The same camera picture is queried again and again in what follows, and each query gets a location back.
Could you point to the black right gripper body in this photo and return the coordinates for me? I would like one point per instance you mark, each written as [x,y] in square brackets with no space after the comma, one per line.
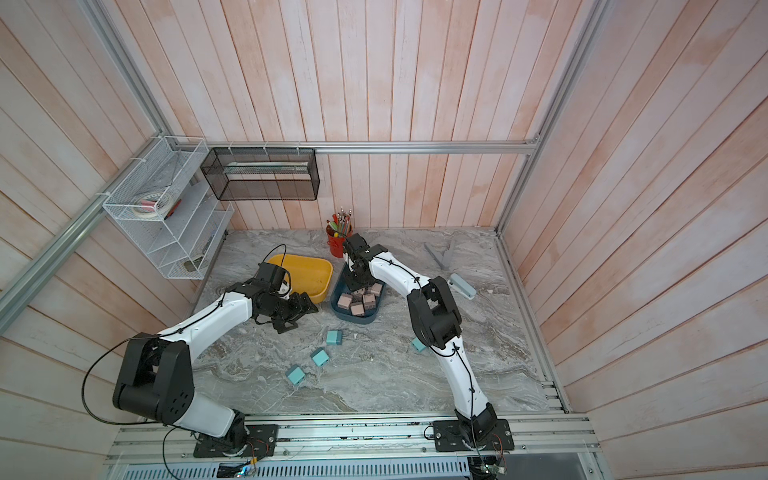
[354,281]

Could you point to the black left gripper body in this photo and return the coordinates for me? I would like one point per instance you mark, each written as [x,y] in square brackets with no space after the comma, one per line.
[283,310]

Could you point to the dark teal plastic bin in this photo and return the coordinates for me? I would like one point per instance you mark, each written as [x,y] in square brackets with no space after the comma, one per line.
[369,317]

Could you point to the yellow plastic bin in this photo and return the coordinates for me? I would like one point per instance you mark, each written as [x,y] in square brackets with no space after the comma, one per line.
[310,275]

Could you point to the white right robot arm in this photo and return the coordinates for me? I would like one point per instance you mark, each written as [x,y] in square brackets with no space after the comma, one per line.
[436,321]

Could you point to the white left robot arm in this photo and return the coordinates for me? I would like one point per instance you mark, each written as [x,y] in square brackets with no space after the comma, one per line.
[156,378]

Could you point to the red pencil cup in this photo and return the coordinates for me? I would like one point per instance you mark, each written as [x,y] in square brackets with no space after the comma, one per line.
[338,228]

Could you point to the teal plug upper centre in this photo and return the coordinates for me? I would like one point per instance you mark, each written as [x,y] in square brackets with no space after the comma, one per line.
[334,337]

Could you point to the teal plug lower centre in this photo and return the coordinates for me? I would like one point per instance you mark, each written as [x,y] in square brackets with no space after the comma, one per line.
[320,357]

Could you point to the teal plug far left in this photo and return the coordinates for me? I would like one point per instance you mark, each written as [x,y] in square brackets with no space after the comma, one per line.
[295,375]

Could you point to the white stapler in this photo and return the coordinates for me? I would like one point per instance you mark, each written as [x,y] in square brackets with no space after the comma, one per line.
[457,283]

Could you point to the tape roll on shelf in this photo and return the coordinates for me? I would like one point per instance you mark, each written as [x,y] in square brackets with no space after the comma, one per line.
[156,204]

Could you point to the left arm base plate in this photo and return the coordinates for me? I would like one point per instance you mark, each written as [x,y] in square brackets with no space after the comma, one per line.
[247,440]

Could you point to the black mesh wall basket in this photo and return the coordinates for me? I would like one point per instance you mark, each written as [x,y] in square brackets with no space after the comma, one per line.
[262,173]

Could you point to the white wire shelf rack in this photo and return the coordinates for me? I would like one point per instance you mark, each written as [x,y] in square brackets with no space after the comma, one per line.
[171,215]

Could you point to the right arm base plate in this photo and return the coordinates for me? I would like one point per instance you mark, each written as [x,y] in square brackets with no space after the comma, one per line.
[454,436]

